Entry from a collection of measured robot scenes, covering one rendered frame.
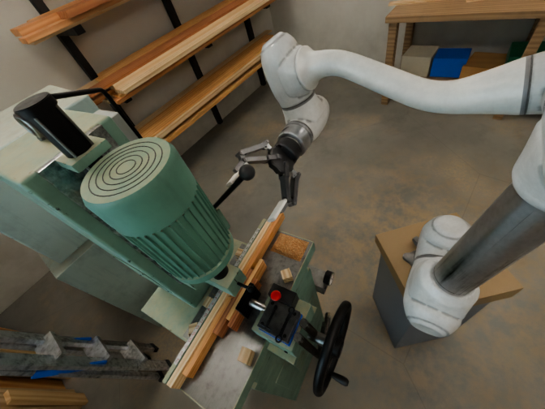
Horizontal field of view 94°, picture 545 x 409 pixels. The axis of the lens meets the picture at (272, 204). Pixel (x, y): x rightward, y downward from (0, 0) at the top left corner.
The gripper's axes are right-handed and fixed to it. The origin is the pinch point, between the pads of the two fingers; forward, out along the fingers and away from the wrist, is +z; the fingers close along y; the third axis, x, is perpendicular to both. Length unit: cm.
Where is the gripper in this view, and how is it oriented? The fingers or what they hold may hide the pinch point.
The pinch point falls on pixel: (253, 200)
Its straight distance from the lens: 62.2
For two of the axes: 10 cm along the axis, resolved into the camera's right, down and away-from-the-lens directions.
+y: -7.0, -6.4, -3.1
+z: -4.7, 7.4, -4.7
